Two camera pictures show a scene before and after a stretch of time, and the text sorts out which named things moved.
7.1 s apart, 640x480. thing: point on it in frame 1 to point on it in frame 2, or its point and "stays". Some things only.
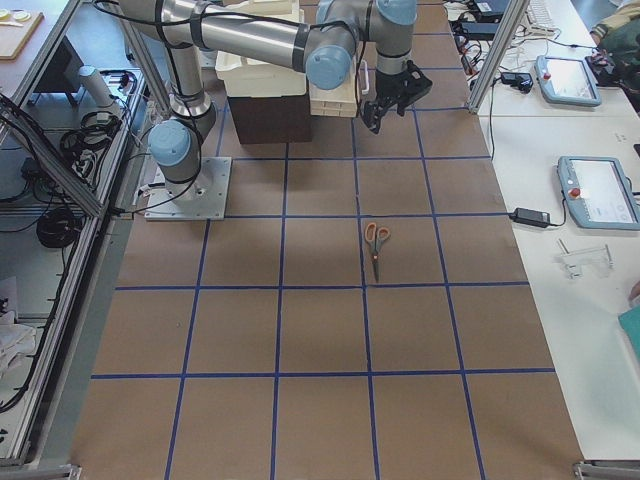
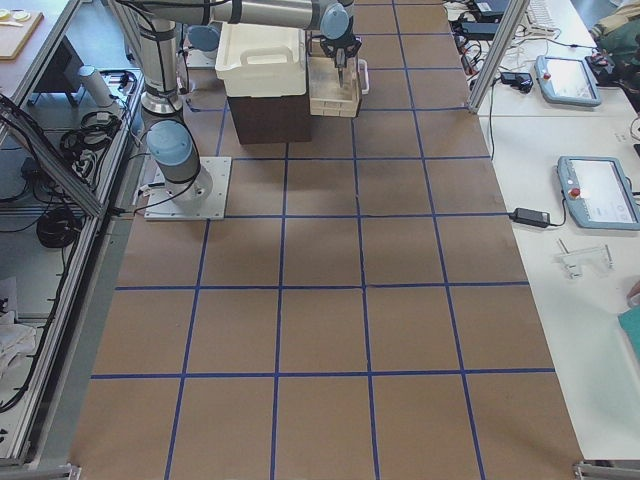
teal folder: (630, 322) stays
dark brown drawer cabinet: (272, 119) stays
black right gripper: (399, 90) to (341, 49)
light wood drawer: (338, 102) stays
